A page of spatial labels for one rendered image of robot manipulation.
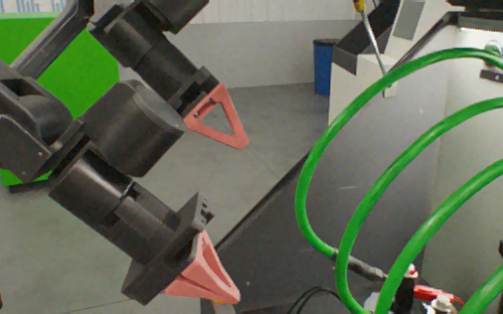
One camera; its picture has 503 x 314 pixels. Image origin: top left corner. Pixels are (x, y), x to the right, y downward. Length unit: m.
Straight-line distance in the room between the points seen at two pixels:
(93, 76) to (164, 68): 3.27
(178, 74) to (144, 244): 0.22
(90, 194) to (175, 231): 0.08
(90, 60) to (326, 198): 3.01
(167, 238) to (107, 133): 0.11
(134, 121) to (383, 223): 0.79
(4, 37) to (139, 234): 3.36
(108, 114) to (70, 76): 3.39
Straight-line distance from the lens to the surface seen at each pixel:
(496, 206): 0.98
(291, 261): 1.03
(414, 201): 1.11
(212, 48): 7.22
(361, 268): 0.68
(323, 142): 0.57
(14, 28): 3.73
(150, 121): 0.38
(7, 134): 0.42
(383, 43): 3.99
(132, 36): 0.56
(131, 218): 0.42
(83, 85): 3.81
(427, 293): 0.74
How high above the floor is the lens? 1.49
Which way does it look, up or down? 20 degrees down
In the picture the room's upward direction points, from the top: straight up
